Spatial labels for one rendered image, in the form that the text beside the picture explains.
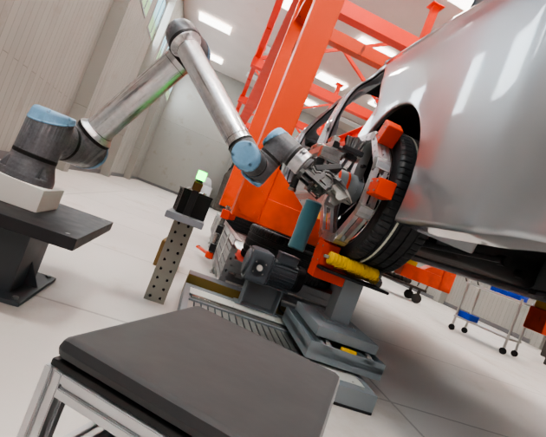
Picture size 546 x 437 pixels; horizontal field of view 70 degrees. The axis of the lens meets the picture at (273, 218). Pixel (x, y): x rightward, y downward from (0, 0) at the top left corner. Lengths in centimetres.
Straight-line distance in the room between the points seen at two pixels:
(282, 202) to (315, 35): 97
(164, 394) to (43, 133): 124
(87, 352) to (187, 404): 14
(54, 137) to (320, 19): 159
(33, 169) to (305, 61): 153
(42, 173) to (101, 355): 114
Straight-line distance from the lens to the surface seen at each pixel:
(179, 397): 52
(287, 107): 232
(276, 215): 227
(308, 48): 245
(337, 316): 194
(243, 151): 126
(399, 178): 167
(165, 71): 166
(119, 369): 54
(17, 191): 159
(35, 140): 161
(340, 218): 211
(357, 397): 170
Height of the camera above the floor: 57
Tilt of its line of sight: level
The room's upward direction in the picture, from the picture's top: 21 degrees clockwise
